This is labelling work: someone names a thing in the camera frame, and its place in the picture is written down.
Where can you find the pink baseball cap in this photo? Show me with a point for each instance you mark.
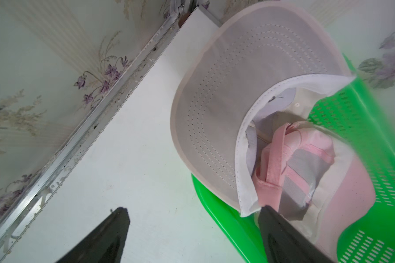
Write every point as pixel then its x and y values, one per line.
pixel 315 181

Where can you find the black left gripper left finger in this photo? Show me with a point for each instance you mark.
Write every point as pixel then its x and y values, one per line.
pixel 105 244

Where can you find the white baseball cap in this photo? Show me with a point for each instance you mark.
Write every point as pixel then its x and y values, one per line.
pixel 260 56

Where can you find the green plastic basket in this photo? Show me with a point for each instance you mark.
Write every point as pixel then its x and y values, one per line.
pixel 355 118

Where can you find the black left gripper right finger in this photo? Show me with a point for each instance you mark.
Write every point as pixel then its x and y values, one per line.
pixel 283 243

